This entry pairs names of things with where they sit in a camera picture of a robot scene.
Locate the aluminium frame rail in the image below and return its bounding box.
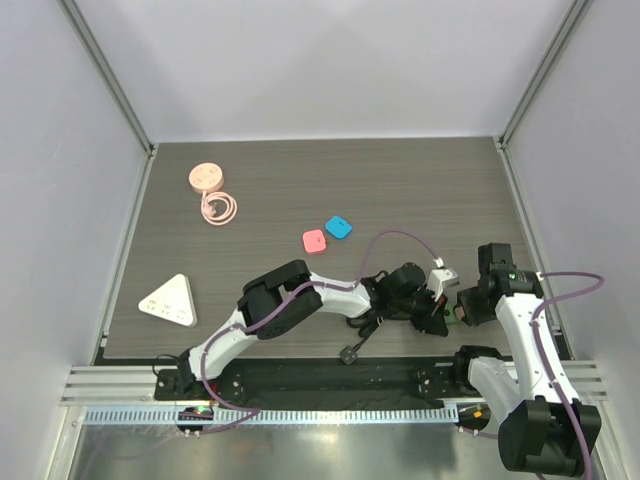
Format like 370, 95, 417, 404
60, 360, 608, 406

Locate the pink round power socket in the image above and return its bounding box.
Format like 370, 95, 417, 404
188, 162, 225, 194

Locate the blue plug adapter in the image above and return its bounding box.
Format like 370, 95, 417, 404
325, 216, 353, 240

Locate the green power strip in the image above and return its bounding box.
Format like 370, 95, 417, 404
445, 305, 461, 325

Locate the pink coiled cable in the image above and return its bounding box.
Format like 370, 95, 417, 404
199, 192, 240, 227

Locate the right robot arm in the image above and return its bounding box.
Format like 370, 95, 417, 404
450, 243, 602, 479

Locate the black coiled power cable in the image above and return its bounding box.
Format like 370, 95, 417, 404
339, 299, 416, 366

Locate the pink red plug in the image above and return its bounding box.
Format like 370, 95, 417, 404
302, 229, 327, 255

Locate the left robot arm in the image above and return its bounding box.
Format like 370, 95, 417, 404
176, 258, 458, 400

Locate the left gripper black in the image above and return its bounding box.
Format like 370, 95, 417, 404
388, 282, 448, 335

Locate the white triangular power socket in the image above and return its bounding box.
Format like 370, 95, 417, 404
138, 274, 197, 327

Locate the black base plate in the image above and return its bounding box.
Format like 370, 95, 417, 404
154, 356, 477, 404

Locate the white slotted cable duct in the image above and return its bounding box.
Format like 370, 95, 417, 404
84, 404, 459, 426

